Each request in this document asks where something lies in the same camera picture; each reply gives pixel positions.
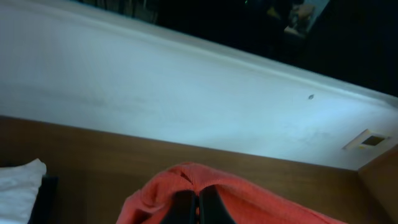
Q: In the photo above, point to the folded black garment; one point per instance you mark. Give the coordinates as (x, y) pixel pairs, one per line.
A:
(43, 205)

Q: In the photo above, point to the red orange t-shirt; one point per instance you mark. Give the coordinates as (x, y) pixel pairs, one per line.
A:
(245, 201)

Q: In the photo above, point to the white wall outlet plate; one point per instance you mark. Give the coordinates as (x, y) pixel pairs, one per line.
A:
(366, 139)

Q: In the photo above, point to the folded white t-shirt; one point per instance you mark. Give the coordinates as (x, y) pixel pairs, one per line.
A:
(19, 188)

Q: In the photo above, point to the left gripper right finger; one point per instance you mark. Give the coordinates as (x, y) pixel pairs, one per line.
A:
(212, 208)

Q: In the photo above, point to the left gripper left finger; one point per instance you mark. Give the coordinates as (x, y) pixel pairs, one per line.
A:
(182, 209)

